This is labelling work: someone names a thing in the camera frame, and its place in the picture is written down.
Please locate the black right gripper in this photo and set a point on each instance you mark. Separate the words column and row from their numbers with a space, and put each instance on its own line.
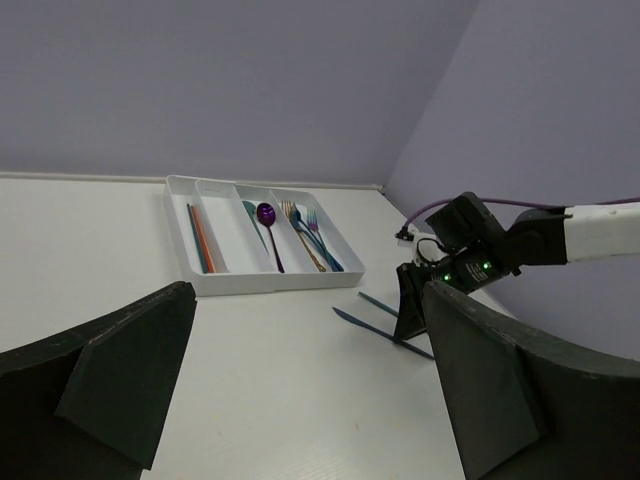
column 472, row 238

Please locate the white cutlery tray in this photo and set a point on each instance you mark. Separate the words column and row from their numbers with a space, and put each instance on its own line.
column 232, row 238

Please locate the ornate gold fork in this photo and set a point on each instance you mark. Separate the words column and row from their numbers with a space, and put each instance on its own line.
column 292, row 214

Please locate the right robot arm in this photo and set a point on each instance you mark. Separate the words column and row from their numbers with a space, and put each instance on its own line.
column 550, row 235

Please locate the matte dark blue fork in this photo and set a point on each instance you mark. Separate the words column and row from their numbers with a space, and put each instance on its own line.
column 316, row 246

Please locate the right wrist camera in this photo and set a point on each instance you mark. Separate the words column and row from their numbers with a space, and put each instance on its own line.
column 426, row 249

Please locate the matte teal spoon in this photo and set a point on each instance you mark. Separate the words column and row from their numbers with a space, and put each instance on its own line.
column 251, row 211

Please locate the orange chopstick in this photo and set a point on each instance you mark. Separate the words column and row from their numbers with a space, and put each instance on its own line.
column 202, row 239

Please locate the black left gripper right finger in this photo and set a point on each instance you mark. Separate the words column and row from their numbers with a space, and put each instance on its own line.
column 525, row 404

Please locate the shiny blue fork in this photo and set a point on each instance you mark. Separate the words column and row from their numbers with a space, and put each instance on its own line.
column 334, row 264

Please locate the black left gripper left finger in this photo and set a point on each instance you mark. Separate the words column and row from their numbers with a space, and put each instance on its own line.
column 91, row 402

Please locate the dark blue knife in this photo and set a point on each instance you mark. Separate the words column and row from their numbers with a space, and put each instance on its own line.
column 359, row 323

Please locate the teal green knife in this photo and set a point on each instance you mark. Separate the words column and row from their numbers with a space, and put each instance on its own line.
column 388, row 309

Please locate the shiny purple spoon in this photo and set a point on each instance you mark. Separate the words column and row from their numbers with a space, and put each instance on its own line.
column 266, row 216

